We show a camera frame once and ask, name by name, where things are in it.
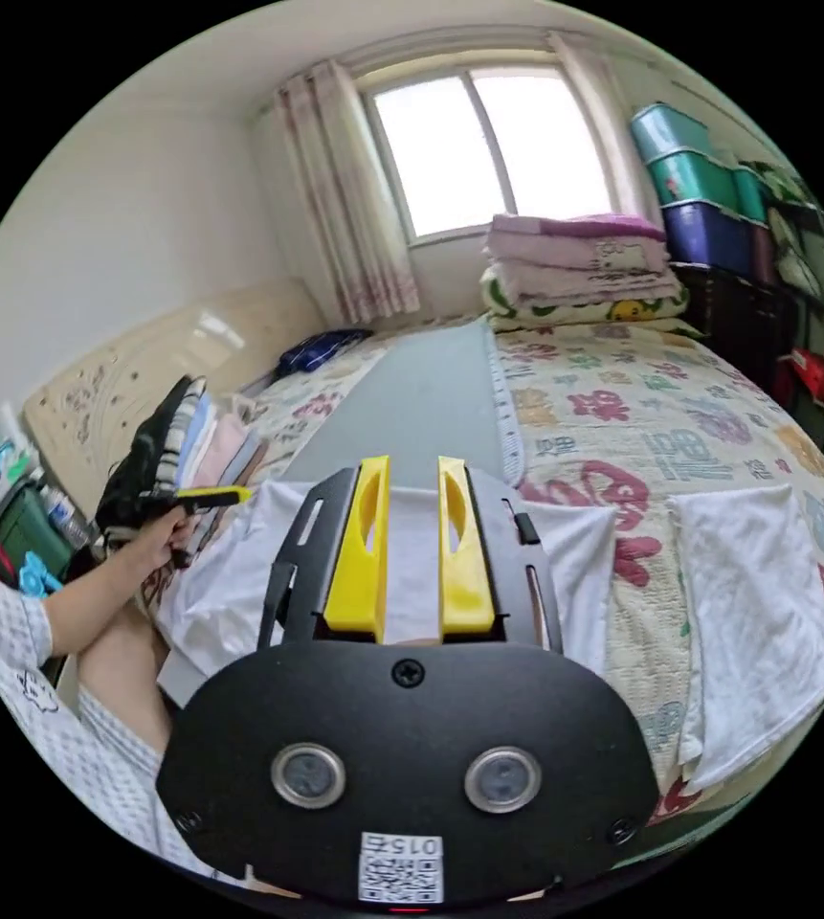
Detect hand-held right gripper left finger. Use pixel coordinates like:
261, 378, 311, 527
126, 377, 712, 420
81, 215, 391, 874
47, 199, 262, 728
323, 455, 392, 625

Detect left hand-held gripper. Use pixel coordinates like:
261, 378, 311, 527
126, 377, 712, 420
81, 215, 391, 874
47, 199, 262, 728
140, 485, 254, 570

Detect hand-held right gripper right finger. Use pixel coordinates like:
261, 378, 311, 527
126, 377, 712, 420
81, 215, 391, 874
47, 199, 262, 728
437, 455, 496, 638

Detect white short sleeve shirt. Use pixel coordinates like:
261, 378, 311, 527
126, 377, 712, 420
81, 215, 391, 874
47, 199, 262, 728
155, 476, 619, 684

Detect person's left hand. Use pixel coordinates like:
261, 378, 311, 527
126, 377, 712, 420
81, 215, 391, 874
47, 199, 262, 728
122, 510, 203, 577

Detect pile of clothes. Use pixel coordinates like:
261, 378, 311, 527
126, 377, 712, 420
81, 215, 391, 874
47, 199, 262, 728
94, 374, 271, 554

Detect dark blue bag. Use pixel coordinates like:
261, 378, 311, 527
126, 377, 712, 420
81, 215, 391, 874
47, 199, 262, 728
273, 326, 375, 382

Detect grey folding board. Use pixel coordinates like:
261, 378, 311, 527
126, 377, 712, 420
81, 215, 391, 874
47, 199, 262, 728
155, 318, 529, 710

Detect bed with printed quilt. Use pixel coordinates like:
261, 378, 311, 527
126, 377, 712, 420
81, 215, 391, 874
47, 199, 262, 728
22, 278, 824, 866

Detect person's body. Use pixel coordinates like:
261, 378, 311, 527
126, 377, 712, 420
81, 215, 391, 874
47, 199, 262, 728
0, 527, 248, 888

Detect folded white garment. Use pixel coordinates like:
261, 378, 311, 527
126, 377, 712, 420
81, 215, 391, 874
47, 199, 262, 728
665, 483, 824, 793

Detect folded printed quilt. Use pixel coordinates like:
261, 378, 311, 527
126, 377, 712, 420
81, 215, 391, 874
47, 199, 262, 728
479, 263, 694, 336

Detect pink patterned curtain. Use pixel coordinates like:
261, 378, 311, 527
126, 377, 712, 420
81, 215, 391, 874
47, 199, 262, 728
271, 58, 424, 328

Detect folded pink blankets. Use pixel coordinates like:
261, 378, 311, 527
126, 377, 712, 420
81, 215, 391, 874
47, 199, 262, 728
482, 211, 679, 303

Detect purple storage box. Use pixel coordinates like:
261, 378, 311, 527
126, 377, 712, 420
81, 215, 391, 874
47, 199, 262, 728
660, 199, 775, 285

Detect window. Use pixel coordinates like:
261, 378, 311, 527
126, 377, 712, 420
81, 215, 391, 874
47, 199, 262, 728
353, 56, 632, 249

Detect dark cluttered shelf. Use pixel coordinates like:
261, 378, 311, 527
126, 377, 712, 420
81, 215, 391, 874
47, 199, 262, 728
673, 161, 824, 497

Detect green storage box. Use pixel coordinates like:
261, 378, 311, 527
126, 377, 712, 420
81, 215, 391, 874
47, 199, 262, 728
644, 148, 768, 220

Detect teal storage box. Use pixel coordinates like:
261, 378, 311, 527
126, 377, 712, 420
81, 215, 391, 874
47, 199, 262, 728
629, 102, 720, 168

